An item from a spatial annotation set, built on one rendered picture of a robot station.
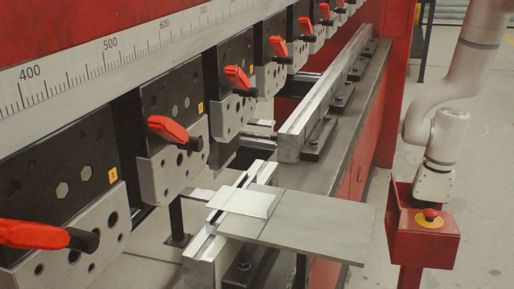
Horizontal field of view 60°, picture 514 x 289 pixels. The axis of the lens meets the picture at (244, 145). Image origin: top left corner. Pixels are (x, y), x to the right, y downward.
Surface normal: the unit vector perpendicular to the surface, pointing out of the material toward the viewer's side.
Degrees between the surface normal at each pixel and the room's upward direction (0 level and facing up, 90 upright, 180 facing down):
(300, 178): 0
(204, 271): 90
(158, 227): 0
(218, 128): 90
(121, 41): 90
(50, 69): 90
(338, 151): 0
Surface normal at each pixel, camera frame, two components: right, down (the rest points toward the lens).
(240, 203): -0.02, -0.90
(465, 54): -0.80, 0.32
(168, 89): 0.93, 0.15
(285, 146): -0.36, 0.41
